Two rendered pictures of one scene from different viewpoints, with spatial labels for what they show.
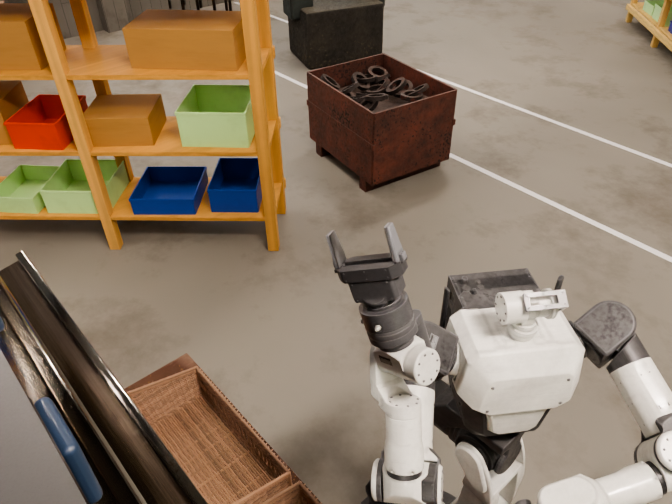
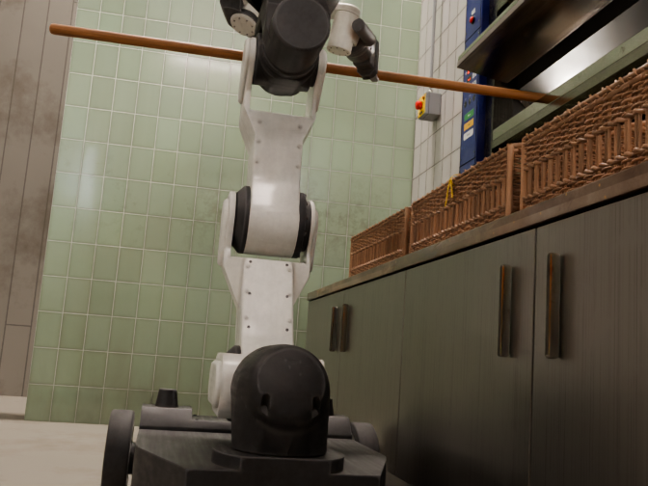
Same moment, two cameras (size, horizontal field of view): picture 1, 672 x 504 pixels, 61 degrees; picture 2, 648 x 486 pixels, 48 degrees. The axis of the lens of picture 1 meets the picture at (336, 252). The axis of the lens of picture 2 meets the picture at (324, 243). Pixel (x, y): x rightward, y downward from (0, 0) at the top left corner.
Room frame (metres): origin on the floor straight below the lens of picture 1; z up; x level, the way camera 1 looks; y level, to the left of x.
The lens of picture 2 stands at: (2.14, 0.46, 0.34)
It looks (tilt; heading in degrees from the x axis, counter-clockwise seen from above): 9 degrees up; 209
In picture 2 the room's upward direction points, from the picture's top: 4 degrees clockwise
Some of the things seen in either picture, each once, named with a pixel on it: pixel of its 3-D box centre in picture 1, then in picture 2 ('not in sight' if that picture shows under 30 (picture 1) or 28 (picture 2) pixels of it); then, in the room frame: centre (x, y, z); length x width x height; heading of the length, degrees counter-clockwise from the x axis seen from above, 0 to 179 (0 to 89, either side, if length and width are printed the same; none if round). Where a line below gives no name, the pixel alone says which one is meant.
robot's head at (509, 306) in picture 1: (523, 310); not in sight; (0.85, -0.38, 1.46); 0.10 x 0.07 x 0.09; 96
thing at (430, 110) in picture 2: not in sight; (429, 106); (-0.76, -0.70, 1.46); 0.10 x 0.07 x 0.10; 41
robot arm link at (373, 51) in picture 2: not in sight; (361, 50); (0.42, -0.43, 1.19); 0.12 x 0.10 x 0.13; 6
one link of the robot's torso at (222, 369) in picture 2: not in sight; (265, 386); (0.96, -0.31, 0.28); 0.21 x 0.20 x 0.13; 41
